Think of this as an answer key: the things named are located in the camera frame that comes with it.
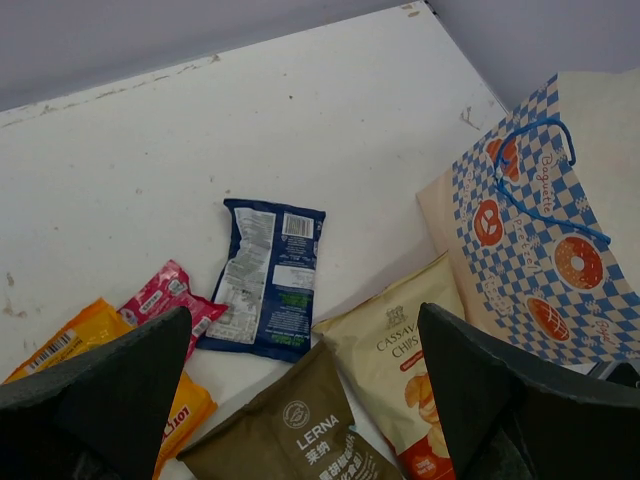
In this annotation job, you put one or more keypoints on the small pink snack packet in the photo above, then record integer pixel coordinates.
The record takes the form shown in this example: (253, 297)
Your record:
(169, 288)

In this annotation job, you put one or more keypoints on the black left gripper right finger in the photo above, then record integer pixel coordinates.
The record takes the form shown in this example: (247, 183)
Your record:
(507, 414)

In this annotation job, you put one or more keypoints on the blue checkered paper bag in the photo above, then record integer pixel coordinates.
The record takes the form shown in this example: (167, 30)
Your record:
(540, 221)

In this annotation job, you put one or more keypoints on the dark blue chips bag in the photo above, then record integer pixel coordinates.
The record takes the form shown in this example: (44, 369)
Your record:
(267, 282)

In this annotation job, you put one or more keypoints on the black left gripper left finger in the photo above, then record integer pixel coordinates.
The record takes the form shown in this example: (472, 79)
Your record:
(101, 414)

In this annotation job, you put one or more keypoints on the orange snack bag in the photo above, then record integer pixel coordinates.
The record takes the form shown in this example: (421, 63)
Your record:
(98, 324)

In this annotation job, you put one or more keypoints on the brown Lerna snack bag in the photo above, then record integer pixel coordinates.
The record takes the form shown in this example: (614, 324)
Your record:
(300, 427)

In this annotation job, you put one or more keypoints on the cream cassava chips bag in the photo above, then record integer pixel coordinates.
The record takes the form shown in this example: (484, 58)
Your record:
(377, 345)

